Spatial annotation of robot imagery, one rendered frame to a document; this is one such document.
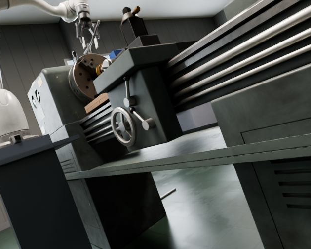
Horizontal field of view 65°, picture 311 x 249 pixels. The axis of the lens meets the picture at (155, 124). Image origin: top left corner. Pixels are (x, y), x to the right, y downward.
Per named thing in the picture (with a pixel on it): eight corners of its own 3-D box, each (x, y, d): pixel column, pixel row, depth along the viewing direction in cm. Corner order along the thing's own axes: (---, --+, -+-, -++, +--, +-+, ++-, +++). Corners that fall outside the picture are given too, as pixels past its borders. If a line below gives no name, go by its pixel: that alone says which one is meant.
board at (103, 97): (86, 113, 141) (84, 106, 141) (136, 100, 163) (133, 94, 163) (108, 98, 117) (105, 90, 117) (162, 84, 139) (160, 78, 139)
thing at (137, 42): (119, 67, 112) (115, 57, 112) (136, 64, 118) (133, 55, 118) (143, 47, 96) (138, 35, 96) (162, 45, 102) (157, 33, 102)
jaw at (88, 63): (90, 77, 155) (74, 64, 151) (94, 72, 158) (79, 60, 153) (97, 71, 147) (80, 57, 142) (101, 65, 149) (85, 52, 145)
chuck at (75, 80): (74, 105, 151) (64, 58, 154) (118, 102, 170) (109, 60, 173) (79, 102, 144) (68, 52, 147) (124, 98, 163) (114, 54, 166)
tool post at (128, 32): (128, 48, 106) (119, 27, 106) (141, 47, 111) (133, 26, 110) (136, 40, 100) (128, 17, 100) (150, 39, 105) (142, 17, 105)
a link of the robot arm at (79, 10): (91, 3, 159) (92, 12, 158) (87, 12, 166) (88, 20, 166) (76, 1, 154) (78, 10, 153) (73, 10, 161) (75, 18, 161)
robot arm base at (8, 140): (-6, 149, 97) (-11, 137, 97) (-7, 155, 115) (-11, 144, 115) (41, 135, 108) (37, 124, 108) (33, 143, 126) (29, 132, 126)
